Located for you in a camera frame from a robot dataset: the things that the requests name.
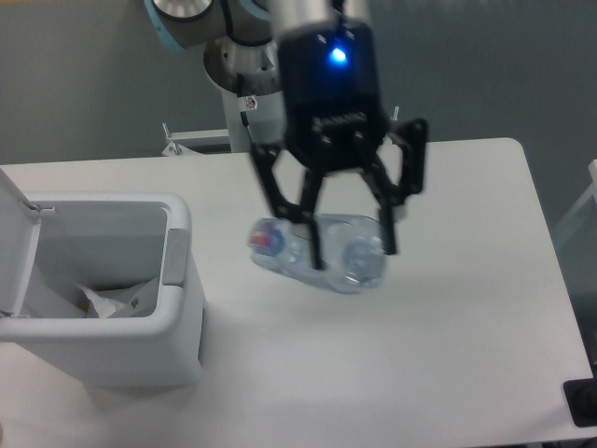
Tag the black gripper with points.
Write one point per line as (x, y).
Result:
(333, 102)

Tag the clear plastic water bottle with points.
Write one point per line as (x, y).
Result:
(351, 251)

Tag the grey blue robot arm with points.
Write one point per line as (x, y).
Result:
(290, 188)

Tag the white plastic trash can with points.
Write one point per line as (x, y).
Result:
(108, 241)

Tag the black table corner device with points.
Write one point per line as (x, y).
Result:
(581, 399)

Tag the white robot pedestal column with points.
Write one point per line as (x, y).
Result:
(249, 84)

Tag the white pedestal base frame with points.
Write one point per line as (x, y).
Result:
(200, 139)

